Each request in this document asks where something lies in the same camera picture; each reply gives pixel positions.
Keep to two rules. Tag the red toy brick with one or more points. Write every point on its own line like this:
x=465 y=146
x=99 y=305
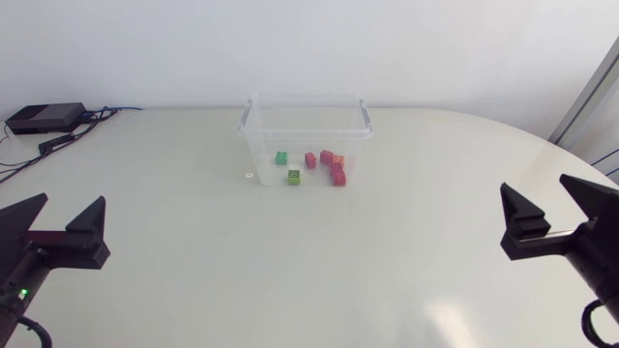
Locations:
x=310 y=160
x=326 y=156
x=339 y=178

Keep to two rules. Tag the orange toy brick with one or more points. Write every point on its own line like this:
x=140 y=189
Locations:
x=339 y=161

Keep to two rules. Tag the black power brick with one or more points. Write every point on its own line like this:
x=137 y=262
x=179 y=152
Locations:
x=44 y=118

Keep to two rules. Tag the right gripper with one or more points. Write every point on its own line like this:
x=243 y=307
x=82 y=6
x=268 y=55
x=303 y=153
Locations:
x=597 y=256

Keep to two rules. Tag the clear plastic container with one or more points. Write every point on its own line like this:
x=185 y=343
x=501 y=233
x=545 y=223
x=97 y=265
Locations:
x=304 y=126

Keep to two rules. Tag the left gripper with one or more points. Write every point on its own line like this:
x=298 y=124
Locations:
x=24 y=278

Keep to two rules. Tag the lime green toy brick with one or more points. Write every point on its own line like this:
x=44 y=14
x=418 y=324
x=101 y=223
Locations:
x=293 y=177

